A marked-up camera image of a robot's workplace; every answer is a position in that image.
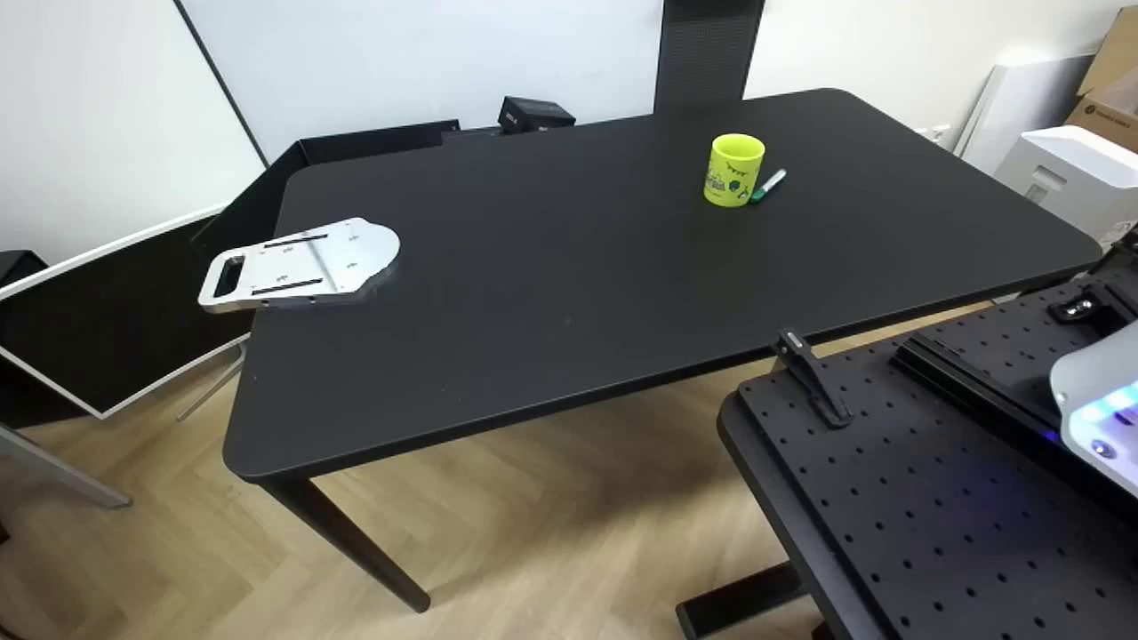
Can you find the white leaning board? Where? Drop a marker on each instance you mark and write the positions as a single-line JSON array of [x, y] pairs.
[[1014, 98]]

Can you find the black device behind desk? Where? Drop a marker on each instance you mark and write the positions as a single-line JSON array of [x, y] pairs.
[[531, 115]]

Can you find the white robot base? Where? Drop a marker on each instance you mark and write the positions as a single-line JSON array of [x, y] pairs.
[[1095, 395]]

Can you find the black perforated breadboard table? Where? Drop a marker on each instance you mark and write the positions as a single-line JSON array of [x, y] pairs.
[[922, 520]]

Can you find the white whiteboard panel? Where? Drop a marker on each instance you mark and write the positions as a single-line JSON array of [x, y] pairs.
[[298, 70]]

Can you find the black desk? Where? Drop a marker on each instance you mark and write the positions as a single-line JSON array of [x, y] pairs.
[[558, 269]]

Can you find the black clamp on breadboard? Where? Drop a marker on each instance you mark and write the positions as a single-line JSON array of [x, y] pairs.
[[797, 360]]

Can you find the green marker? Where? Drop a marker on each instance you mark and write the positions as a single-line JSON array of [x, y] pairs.
[[770, 187]]

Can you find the yellow mug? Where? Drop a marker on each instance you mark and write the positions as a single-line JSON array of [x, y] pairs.
[[733, 164]]

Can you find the black vertical column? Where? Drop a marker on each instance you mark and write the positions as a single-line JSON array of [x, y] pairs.
[[704, 52]]

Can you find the cardboard box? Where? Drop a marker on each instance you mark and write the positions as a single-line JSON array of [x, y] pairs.
[[1108, 95]]

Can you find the black monitor with white frame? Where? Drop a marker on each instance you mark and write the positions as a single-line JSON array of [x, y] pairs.
[[117, 326]]

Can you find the white printer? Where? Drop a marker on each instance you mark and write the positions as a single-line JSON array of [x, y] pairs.
[[1078, 178]]

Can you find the black raised perforated plate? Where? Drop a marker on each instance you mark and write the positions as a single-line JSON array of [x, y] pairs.
[[995, 360]]

